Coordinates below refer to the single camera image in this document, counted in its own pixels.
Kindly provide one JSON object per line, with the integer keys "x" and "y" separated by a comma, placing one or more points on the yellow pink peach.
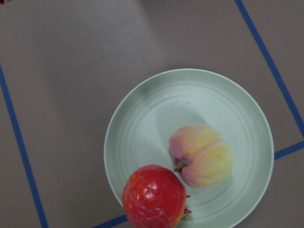
{"x": 201, "y": 156}

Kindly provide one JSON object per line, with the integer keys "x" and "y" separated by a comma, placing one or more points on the red yellow pomegranate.
{"x": 154, "y": 198}

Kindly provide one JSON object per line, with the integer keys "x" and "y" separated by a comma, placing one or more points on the green plate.
{"x": 139, "y": 131}

